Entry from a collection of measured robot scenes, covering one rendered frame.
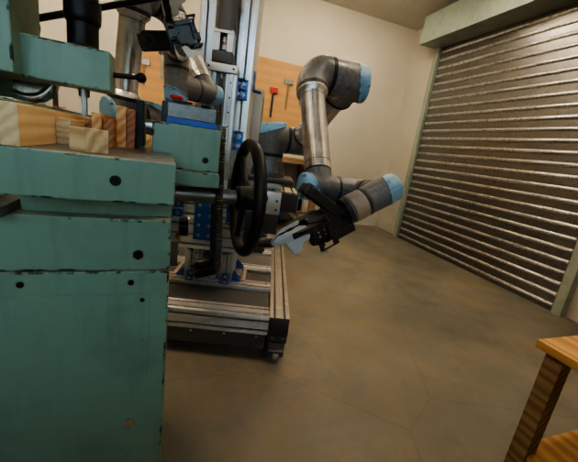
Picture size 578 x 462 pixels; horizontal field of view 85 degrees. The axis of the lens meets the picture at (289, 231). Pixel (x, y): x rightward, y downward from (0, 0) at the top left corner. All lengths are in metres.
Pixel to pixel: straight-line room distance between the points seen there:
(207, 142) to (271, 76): 3.56
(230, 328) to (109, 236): 0.98
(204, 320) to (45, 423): 0.82
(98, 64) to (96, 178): 0.31
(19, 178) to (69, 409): 0.42
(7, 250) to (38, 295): 0.08
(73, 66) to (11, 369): 0.53
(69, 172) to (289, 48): 4.02
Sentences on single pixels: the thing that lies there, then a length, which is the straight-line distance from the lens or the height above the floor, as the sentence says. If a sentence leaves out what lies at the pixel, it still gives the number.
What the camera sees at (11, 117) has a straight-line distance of 0.50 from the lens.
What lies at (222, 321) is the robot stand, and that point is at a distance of 1.46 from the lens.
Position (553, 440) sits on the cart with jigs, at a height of 0.18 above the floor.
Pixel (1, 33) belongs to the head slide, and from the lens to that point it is 0.75.
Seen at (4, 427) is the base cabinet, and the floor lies 0.43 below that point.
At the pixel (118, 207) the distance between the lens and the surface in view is 0.58.
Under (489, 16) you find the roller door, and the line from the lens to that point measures 3.94.
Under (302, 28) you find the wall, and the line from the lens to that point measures 4.49.
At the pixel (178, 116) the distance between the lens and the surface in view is 0.72.
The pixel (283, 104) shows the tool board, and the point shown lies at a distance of 4.25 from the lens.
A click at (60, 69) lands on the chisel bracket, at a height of 1.02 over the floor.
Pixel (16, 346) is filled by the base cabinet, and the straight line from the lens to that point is 0.68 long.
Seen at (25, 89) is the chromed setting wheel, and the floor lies 0.99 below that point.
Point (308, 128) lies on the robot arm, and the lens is 0.94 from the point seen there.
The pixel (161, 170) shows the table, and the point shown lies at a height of 0.89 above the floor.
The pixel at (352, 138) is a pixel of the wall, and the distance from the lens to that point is 4.63.
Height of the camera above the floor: 0.94
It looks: 14 degrees down
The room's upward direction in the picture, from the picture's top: 8 degrees clockwise
